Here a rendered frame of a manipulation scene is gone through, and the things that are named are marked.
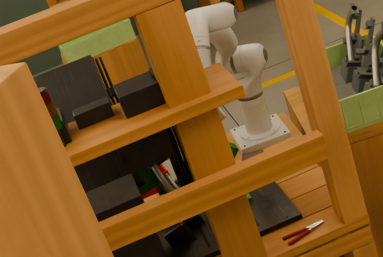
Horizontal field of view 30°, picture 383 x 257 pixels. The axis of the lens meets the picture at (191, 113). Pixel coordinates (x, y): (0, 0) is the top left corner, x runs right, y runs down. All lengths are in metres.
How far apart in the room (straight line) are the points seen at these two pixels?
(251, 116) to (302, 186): 0.52
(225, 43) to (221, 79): 0.69
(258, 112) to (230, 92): 1.05
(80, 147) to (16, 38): 0.38
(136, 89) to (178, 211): 0.41
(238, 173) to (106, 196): 0.49
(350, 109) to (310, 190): 0.58
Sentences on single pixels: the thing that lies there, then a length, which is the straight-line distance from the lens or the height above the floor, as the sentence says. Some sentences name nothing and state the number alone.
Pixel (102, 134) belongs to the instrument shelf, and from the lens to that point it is 2.18.
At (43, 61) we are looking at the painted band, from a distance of 8.22.
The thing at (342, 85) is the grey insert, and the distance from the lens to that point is 3.59.
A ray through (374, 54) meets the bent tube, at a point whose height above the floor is 1.05.
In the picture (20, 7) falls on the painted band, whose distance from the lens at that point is 8.06.
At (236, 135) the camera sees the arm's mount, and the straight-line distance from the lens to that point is 3.33.
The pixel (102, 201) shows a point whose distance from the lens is 2.46.
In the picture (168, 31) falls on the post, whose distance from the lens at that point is 2.10.
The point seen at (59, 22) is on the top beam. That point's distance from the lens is 2.05.
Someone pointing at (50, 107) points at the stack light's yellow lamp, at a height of 1.68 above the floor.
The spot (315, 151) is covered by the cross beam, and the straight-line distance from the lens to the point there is 2.34.
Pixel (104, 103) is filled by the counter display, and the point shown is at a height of 1.59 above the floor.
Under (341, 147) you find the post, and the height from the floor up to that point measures 1.17.
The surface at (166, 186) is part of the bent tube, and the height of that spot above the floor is 1.15.
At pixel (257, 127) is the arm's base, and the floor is 0.93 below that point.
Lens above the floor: 2.40
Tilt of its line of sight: 24 degrees down
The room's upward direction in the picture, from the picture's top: 20 degrees counter-clockwise
